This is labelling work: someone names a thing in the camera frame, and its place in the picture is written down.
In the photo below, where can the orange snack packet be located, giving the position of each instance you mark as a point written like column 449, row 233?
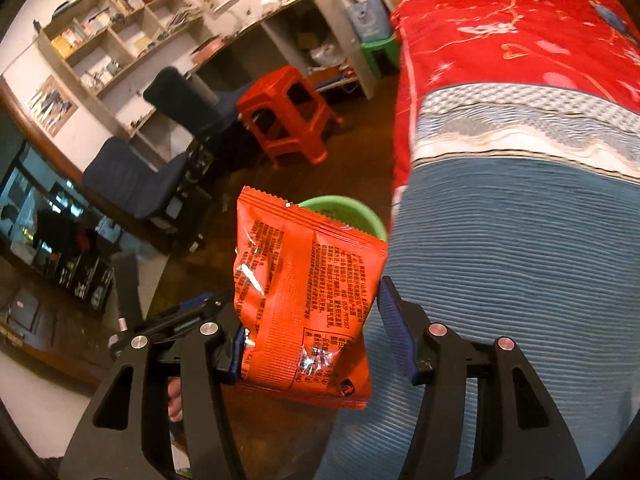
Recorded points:
column 300, row 290

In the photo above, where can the person's left hand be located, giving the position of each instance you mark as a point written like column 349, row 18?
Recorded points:
column 175, row 400

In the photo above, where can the dark glass cabinet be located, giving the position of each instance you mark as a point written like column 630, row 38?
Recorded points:
column 45, row 225

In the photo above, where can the light blue bag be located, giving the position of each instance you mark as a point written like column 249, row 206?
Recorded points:
column 367, row 17

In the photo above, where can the white plastic bag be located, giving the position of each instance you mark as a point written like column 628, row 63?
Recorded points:
column 324, row 55

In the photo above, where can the wall poster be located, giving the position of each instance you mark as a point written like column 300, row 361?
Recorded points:
column 50, row 105

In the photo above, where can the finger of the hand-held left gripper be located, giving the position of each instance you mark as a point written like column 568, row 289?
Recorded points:
column 185, row 312

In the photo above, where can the blue cloth piece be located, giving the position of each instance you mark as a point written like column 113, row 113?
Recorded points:
column 611, row 16

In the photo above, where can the red plastic stool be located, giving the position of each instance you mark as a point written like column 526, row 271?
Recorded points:
column 280, row 90

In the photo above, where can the white desk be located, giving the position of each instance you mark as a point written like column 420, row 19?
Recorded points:
column 280, row 15

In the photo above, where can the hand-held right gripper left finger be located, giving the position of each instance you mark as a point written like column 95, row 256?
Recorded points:
column 238, row 360

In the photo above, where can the dark blue chair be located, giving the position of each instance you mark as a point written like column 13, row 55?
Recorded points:
column 130, row 180
column 175, row 100

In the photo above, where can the red floral quilt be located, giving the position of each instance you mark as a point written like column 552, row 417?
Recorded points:
column 500, row 35

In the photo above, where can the wooden wall shelf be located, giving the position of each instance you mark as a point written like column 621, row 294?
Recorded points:
column 95, row 55

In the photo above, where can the blue striped blanket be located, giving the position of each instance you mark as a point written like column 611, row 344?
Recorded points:
column 500, row 260

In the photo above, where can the green plastic stool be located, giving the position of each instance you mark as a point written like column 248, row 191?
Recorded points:
column 377, row 47

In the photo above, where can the green plastic basket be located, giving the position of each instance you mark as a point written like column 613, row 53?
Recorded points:
column 360, row 215

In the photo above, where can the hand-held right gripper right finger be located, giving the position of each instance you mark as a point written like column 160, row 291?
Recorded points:
column 395, row 320

